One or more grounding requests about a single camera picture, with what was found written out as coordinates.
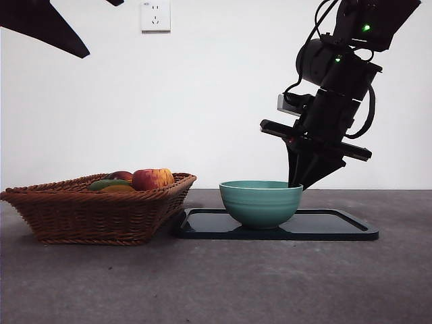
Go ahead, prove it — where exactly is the teal ribbed bowl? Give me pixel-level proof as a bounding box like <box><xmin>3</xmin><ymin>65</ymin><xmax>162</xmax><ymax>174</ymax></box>
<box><xmin>219</xmin><ymin>180</ymin><xmax>304</xmax><ymax>231</ymax></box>

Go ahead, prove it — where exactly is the brown yellow kiwifruit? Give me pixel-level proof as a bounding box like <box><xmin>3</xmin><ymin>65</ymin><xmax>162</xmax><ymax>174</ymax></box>
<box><xmin>99</xmin><ymin>184</ymin><xmax>136</xmax><ymax>194</ymax></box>

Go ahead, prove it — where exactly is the black rectangular tray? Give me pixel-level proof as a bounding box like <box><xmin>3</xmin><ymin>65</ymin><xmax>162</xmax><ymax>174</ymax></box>
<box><xmin>173</xmin><ymin>208</ymin><xmax>379</xmax><ymax>242</ymax></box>

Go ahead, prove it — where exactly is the red yellow apple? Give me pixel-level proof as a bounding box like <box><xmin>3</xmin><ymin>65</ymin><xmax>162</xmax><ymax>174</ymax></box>
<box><xmin>131</xmin><ymin>167</ymin><xmax>176</xmax><ymax>192</ymax></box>

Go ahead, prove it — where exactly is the dark purple plum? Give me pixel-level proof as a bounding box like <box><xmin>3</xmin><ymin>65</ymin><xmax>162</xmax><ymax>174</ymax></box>
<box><xmin>105</xmin><ymin>171</ymin><xmax>134</xmax><ymax>183</ymax></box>

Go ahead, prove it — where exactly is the green avocado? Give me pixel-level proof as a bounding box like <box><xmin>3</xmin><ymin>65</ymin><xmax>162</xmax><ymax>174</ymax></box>
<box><xmin>88</xmin><ymin>178</ymin><xmax>132</xmax><ymax>190</ymax></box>

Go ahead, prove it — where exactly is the brown wicker basket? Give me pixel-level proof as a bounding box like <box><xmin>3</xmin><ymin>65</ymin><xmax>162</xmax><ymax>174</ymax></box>
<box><xmin>0</xmin><ymin>172</ymin><xmax>198</xmax><ymax>246</ymax></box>

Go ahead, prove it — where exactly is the white wall socket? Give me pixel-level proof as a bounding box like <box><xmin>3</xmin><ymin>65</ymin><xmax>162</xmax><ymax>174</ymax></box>
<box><xmin>140</xmin><ymin>1</ymin><xmax>171</xmax><ymax>34</ymax></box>

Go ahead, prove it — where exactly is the black cable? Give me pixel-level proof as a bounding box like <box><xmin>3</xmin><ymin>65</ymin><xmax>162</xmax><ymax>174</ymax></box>
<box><xmin>344</xmin><ymin>82</ymin><xmax>377</xmax><ymax>140</ymax></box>
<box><xmin>282</xmin><ymin>0</ymin><xmax>338</xmax><ymax>102</ymax></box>

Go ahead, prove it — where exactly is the pale grey camera box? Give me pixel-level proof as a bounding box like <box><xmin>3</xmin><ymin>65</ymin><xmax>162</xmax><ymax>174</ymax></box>
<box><xmin>276</xmin><ymin>92</ymin><xmax>304</xmax><ymax>118</ymax></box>

